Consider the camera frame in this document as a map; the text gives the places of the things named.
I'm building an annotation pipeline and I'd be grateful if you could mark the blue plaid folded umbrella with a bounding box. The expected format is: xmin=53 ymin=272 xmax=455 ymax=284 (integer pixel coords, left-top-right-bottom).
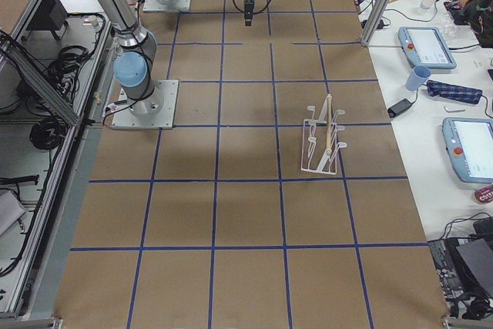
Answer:
xmin=426 ymin=79 xmax=483 ymax=105

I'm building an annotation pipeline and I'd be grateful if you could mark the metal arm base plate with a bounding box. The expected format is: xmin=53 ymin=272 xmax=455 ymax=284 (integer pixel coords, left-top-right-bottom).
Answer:
xmin=111 ymin=80 xmax=179 ymax=129
xmin=143 ymin=0 xmax=191 ymax=13

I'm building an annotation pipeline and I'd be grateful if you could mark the upper teach pendant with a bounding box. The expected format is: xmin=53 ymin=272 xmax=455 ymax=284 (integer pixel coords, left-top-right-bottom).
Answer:
xmin=397 ymin=27 xmax=457 ymax=70

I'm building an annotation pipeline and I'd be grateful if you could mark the red round tin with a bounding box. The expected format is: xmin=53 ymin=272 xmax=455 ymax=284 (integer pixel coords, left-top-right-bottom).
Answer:
xmin=474 ymin=184 xmax=493 ymax=204

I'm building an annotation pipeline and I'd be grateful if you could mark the blue cup on side table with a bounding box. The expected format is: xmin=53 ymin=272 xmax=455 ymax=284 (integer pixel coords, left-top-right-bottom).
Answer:
xmin=404 ymin=65 xmax=431 ymax=91

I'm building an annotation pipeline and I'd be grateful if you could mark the clear plastic cup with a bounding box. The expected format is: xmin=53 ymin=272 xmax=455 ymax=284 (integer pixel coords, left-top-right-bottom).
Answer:
xmin=420 ymin=0 xmax=435 ymax=10

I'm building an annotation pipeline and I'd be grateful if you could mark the white wire cup rack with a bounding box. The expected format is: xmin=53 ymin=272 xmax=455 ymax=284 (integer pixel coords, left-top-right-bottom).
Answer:
xmin=300 ymin=101 xmax=347 ymax=175

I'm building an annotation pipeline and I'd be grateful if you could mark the black power adapter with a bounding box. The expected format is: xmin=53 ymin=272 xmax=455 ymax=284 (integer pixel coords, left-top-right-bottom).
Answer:
xmin=387 ymin=99 xmax=414 ymax=119

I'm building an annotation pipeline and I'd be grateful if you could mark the teach pendant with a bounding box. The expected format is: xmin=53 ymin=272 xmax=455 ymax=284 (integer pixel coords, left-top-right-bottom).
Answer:
xmin=442 ymin=117 xmax=492 ymax=184
xmin=397 ymin=27 xmax=457 ymax=70

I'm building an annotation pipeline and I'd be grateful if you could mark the lower teach pendant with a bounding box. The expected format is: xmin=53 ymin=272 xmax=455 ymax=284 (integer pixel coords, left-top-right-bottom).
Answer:
xmin=442 ymin=117 xmax=492 ymax=184

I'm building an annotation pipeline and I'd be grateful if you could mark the wooden rack rod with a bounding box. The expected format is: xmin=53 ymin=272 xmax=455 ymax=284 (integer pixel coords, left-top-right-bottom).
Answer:
xmin=325 ymin=94 xmax=332 ymax=156

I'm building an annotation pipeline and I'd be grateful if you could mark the black cable bundle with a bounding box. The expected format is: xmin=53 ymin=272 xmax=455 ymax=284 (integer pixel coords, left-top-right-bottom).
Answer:
xmin=29 ymin=116 xmax=69 ymax=151

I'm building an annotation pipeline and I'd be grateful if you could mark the person in dark clothes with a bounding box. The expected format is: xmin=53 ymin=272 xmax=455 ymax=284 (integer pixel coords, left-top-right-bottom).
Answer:
xmin=451 ymin=0 xmax=492 ymax=48

